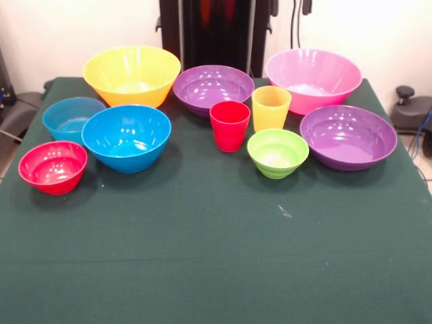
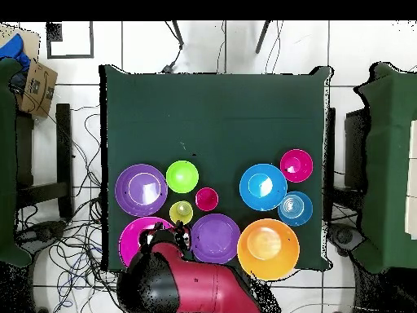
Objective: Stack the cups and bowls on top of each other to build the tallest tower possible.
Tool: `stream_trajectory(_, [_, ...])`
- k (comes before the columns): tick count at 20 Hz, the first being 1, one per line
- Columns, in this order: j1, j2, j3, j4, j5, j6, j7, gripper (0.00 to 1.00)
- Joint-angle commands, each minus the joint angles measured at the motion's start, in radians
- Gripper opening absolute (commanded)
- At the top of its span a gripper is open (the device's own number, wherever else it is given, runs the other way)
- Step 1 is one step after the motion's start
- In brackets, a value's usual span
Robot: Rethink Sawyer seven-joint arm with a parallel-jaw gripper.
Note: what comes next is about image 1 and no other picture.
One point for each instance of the blue bowl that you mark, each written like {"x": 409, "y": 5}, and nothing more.
{"x": 126, "y": 135}

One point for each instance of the small red bowl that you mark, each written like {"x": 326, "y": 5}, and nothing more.
{"x": 52, "y": 168}

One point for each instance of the red cup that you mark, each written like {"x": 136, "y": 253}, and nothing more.
{"x": 229, "y": 128}

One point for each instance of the small green bowl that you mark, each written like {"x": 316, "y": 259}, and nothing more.
{"x": 276, "y": 152}

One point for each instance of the yellow cup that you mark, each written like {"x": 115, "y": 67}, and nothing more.
{"x": 270, "y": 111}

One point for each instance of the purple bowl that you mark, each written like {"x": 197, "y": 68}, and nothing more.
{"x": 347, "y": 135}
{"x": 212, "y": 84}

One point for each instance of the dark green tablecloth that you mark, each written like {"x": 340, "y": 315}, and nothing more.
{"x": 216, "y": 253}

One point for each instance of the large yellow bowl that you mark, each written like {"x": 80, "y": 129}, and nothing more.
{"x": 135, "y": 94}

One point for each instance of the large pink bowl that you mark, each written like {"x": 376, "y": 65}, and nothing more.
{"x": 314, "y": 74}

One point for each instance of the translucent teal bowl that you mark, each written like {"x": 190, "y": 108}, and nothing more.
{"x": 64, "y": 114}

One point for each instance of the black levelling knob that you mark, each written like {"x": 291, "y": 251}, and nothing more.
{"x": 405, "y": 92}
{"x": 48, "y": 86}

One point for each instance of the black equipment box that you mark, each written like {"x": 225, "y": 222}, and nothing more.
{"x": 6, "y": 81}

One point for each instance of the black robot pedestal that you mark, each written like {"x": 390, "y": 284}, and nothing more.
{"x": 236, "y": 33}

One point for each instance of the grey pedestal leg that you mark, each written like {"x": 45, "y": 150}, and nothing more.
{"x": 20, "y": 111}
{"x": 411, "y": 114}

